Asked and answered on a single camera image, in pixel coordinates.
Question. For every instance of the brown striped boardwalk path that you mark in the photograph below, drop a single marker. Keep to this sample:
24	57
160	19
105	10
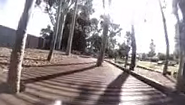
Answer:
89	88

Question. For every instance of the dark path edging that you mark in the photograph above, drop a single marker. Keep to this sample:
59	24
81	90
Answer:
144	79
58	73

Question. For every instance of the pale bare ground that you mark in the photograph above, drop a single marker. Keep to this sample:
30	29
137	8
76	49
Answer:
151	74

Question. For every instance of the group of tall trees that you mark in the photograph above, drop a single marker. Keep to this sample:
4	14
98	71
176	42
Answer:
103	39

